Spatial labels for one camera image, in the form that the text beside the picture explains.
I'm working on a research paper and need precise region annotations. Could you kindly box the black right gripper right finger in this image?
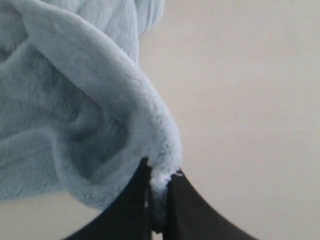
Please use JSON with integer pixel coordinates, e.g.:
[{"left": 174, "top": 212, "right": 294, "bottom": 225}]
[{"left": 162, "top": 170, "right": 254, "bottom": 240}]

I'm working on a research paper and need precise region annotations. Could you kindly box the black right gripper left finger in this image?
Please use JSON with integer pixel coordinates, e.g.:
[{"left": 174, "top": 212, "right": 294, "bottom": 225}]
[{"left": 65, "top": 158, "right": 153, "bottom": 240}]

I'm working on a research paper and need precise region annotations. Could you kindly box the light blue fleece towel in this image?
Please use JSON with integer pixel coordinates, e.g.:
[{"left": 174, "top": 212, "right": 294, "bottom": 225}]
[{"left": 0, "top": 0, "right": 182, "bottom": 226}]

